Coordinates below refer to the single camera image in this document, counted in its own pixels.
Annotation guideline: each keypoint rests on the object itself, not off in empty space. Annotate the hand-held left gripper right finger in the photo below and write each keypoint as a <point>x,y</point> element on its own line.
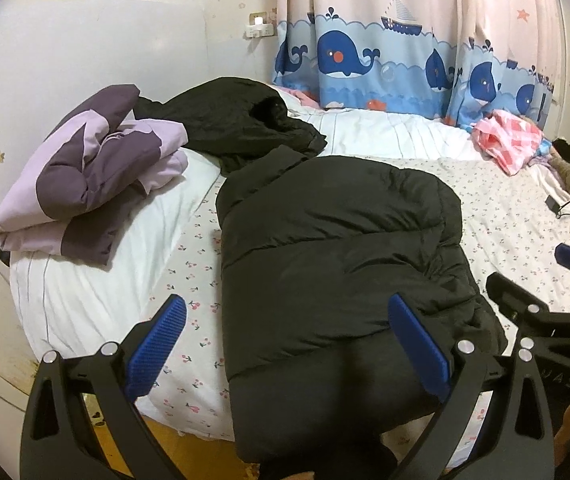
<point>417,347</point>

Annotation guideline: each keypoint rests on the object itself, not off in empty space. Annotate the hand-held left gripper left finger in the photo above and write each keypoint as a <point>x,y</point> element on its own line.
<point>157,347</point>

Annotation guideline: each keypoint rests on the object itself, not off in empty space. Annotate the black puffer jacket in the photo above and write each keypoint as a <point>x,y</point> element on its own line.
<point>335,260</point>

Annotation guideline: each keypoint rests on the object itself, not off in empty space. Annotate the bed with floral sheet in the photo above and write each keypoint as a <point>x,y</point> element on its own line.
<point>510,220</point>

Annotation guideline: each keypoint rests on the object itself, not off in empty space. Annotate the white quilt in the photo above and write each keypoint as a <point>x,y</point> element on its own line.
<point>115,270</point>

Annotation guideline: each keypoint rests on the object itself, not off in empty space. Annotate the dark cloth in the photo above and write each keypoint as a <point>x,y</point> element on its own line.
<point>569,150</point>

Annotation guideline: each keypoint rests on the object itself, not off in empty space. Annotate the pink checked cloth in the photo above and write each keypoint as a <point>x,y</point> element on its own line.
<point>507,140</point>

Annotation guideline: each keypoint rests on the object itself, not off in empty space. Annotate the purple folded quilted jacket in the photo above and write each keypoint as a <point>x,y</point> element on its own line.
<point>90,180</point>

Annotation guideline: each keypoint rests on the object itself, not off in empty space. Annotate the whale print curtain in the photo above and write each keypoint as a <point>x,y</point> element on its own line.
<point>365,50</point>

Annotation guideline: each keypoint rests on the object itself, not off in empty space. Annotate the white wall socket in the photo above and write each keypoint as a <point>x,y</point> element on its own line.
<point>260,25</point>

